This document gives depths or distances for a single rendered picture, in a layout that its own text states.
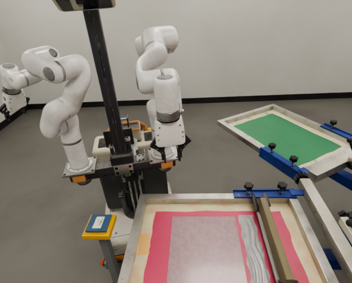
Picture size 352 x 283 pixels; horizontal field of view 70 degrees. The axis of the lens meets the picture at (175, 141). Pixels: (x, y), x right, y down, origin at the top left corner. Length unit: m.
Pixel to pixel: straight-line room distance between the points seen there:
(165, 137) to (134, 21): 3.86
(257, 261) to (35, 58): 1.14
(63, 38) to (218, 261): 4.51
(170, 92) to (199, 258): 0.69
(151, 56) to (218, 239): 0.80
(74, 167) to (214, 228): 0.74
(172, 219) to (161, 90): 0.70
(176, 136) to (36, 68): 0.58
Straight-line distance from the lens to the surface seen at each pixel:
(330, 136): 2.04
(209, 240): 1.18
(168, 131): 0.81
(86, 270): 2.39
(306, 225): 1.27
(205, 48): 4.56
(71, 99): 1.12
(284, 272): 1.02
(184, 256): 1.13
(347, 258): 1.16
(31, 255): 2.70
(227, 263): 1.12
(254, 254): 1.15
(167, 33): 1.03
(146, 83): 0.81
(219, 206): 1.31
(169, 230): 1.22
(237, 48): 4.62
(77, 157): 1.33
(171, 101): 0.76
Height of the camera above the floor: 1.90
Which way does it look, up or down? 31 degrees down
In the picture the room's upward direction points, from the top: 4 degrees counter-clockwise
